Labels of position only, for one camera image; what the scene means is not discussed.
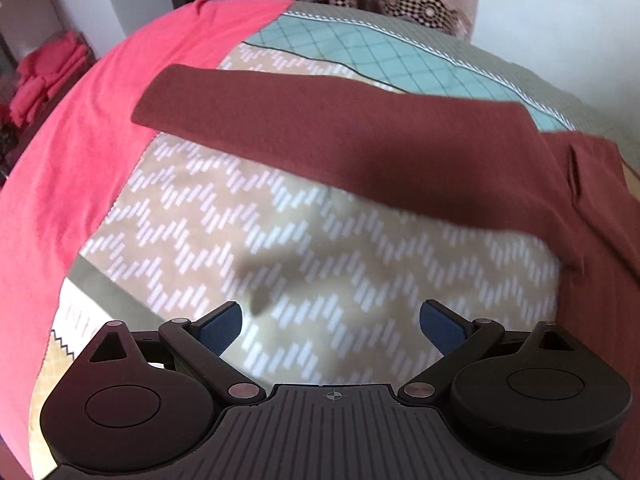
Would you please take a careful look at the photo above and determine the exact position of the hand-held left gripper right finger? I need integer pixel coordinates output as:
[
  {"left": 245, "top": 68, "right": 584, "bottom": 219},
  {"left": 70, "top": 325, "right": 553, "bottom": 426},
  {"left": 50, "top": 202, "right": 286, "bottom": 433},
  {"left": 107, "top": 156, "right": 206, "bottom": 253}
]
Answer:
[{"left": 398, "top": 299, "right": 574, "bottom": 403}]

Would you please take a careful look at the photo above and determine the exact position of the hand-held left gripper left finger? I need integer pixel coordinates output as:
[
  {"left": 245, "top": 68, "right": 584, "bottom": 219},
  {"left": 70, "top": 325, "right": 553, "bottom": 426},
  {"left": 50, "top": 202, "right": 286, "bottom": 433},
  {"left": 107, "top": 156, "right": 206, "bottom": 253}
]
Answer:
[{"left": 89, "top": 301, "right": 267, "bottom": 405}]

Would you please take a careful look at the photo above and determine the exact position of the maroon long-sleeved shirt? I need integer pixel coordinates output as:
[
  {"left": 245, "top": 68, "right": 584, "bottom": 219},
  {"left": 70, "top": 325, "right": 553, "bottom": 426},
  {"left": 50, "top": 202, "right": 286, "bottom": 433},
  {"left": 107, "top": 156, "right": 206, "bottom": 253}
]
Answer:
[{"left": 131, "top": 65, "right": 640, "bottom": 363}]

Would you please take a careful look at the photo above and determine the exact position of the pile of red clothes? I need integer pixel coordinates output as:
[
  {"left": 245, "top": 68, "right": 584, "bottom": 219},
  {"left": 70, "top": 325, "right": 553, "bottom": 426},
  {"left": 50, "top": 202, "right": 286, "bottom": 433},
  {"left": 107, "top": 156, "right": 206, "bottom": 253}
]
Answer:
[{"left": 9, "top": 30, "right": 97, "bottom": 130}]

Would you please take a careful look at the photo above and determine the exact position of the patterned patchwork bed sheet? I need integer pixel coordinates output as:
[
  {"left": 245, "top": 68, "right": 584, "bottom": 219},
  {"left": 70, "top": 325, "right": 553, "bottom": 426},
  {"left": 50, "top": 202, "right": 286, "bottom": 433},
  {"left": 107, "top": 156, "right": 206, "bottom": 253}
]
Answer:
[{"left": 29, "top": 0, "right": 640, "bottom": 480}]

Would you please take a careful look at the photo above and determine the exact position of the coral red cloth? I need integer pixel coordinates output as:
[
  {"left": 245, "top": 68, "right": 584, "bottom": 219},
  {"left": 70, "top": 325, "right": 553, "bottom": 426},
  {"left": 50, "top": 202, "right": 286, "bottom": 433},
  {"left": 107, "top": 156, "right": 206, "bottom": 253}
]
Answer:
[{"left": 0, "top": 0, "right": 293, "bottom": 437}]

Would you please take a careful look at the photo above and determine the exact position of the glass-fronted cabinet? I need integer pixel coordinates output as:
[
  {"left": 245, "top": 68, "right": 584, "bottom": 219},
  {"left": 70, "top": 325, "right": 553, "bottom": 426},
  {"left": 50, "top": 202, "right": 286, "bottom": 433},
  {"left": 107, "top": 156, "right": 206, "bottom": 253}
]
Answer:
[{"left": 0, "top": 0, "right": 101, "bottom": 181}]

